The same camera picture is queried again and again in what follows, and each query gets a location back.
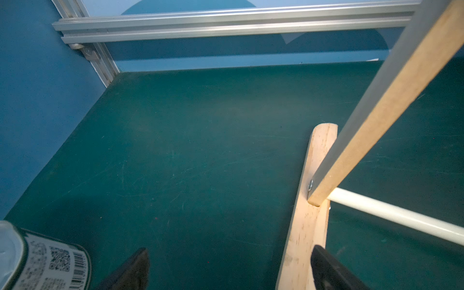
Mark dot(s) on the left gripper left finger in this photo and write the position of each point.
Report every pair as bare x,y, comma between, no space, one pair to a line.
133,274

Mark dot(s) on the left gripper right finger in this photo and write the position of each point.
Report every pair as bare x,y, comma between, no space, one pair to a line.
330,274

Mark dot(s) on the left aluminium corner post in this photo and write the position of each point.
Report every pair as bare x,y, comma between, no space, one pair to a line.
96,54

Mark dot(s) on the rear aluminium floor rail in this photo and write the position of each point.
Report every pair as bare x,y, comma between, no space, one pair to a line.
237,22

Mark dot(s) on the wooden drying rack frame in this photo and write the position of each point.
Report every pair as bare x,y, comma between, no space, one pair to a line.
429,41

